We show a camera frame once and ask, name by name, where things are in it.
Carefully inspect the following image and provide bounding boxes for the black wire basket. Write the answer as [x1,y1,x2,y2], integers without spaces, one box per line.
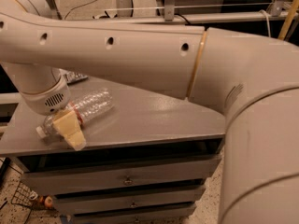
[11,182,38,207]

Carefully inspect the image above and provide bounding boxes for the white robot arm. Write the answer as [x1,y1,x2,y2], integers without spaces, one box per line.
[0,0,299,224]

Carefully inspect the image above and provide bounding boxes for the white cable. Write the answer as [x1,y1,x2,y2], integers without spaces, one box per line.
[259,9,273,38]

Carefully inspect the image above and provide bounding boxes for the grey drawer cabinet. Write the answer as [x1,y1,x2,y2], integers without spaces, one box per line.
[0,75,227,224]

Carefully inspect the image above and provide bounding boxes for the bottom grey drawer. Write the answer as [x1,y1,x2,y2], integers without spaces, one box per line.
[72,203,196,224]

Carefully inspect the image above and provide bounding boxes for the top grey drawer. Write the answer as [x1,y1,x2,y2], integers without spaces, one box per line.
[21,155,221,195]

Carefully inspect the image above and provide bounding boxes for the white labelled water bottle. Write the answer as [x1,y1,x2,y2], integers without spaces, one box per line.
[60,69,88,84]

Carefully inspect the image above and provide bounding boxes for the grey metal railing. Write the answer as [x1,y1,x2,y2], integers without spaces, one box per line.
[46,0,293,23]

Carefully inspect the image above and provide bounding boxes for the grey drawer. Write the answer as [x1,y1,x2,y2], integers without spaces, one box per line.
[72,203,196,224]
[54,185,206,215]
[21,155,221,195]

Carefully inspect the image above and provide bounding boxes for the clear plastic water bottle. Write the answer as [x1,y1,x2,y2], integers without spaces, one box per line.
[36,89,114,139]

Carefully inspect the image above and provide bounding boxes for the middle grey drawer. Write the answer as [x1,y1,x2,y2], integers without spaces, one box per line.
[54,185,206,215]

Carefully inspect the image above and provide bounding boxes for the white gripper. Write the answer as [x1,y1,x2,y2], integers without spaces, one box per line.
[21,77,86,151]

